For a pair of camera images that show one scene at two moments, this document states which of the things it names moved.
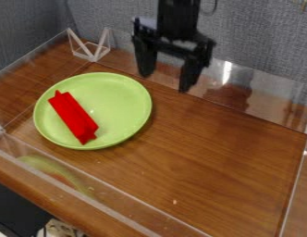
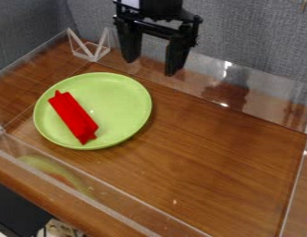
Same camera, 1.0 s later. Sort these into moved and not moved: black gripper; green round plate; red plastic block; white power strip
Moved: black gripper
Not moved: red plastic block; white power strip; green round plate
